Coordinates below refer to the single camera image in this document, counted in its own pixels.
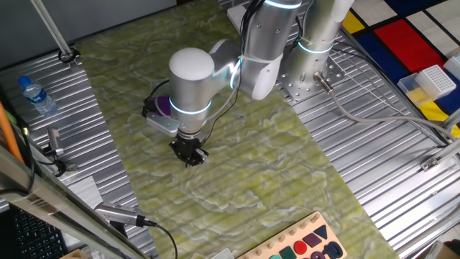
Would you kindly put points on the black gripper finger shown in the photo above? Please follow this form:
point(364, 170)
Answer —
point(200, 155)
point(187, 162)

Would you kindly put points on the black AG-95 gripper body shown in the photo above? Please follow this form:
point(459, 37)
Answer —
point(185, 146)

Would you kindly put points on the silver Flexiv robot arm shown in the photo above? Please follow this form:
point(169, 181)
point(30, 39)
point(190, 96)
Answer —
point(192, 82)

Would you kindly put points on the purple pipette tip box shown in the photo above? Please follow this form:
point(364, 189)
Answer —
point(163, 104)

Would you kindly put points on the clear-lidded white tip box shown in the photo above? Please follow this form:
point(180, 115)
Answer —
point(435, 81)

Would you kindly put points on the green marble pattern mat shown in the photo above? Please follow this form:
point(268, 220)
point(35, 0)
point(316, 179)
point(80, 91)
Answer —
point(251, 180)

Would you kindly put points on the white plastic container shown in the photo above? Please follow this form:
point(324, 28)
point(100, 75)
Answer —
point(223, 254)

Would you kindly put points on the white paper sheet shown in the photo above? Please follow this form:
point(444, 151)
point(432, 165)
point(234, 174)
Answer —
point(86, 190)

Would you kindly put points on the wooden shape puzzle board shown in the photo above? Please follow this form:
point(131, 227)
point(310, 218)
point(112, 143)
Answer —
point(287, 241)

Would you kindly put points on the teal puzzle piece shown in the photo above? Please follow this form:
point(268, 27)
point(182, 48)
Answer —
point(275, 257)

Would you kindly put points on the green square puzzle piece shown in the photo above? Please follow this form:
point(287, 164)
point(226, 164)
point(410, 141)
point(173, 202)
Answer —
point(287, 253)

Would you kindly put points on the red circle puzzle piece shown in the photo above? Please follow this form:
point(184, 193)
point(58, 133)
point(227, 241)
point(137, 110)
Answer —
point(300, 247)

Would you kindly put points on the purple square puzzle piece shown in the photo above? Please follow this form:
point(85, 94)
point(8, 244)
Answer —
point(312, 240)

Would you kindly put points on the white power strip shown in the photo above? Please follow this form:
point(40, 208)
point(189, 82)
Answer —
point(235, 16)

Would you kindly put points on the navy triangle puzzle piece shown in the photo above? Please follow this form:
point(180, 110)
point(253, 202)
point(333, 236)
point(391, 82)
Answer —
point(321, 231)

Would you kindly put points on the navy oblong puzzle piece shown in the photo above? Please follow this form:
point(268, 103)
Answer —
point(324, 248)

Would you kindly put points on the clear plastic water bottle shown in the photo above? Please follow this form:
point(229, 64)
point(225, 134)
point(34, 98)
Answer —
point(37, 97)

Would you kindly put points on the black computer keyboard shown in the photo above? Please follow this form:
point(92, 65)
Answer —
point(36, 237)

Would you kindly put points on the orange pole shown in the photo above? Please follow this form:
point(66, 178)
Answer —
point(8, 133)

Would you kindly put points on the colourful checkered cloth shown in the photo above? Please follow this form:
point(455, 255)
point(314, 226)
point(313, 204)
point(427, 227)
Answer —
point(395, 36)

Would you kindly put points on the brown cardboard box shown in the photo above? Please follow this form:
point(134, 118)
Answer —
point(445, 252)

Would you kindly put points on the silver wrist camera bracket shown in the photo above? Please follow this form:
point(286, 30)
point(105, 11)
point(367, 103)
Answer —
point(161, 122)

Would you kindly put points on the long silver depth camera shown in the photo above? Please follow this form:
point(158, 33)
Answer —
point(118, 214)

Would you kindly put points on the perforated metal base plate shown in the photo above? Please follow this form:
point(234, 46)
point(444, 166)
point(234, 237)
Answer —
point(305, 90)

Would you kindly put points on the small silver camera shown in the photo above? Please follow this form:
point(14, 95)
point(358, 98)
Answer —
point(54, 138)

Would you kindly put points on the wide aluminium frame beam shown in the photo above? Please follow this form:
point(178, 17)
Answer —
point(54, 205)

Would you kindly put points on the slanted aluminium post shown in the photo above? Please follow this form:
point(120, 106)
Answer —
point(54, 30)

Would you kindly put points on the slim aluminium extrusion rail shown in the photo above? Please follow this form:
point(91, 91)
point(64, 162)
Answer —
point(445, 153)

